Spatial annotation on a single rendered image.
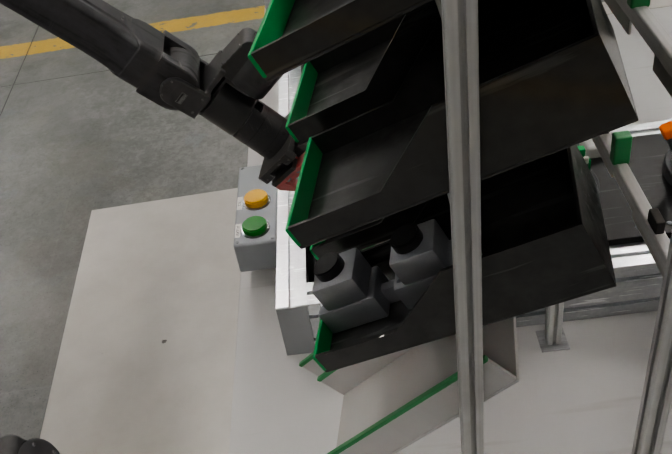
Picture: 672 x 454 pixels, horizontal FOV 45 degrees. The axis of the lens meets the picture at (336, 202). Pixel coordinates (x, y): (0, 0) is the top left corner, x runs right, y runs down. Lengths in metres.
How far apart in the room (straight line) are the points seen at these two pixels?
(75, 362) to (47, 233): 1.78
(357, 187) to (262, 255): 0.63
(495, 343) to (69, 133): 2.97
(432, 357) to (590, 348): 0.39
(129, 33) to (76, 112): 2.81
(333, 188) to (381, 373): 0.32
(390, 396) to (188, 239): 0.66
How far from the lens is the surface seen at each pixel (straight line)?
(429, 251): 0.72
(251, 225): 1.30
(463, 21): 0.51
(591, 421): 1.16
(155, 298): 1.40
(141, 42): 0.96
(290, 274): 1.23
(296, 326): 1.20
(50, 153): 3.54
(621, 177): 0.79
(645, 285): 1.26
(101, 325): 1.39
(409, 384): 0.91
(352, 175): 0.71
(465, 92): 0.54
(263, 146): 1.02
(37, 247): 3.06
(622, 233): 1.25
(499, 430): 1.14
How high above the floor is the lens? 1.79
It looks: 39 degrees down
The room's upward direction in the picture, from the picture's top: 9 degrees counter-clockwise
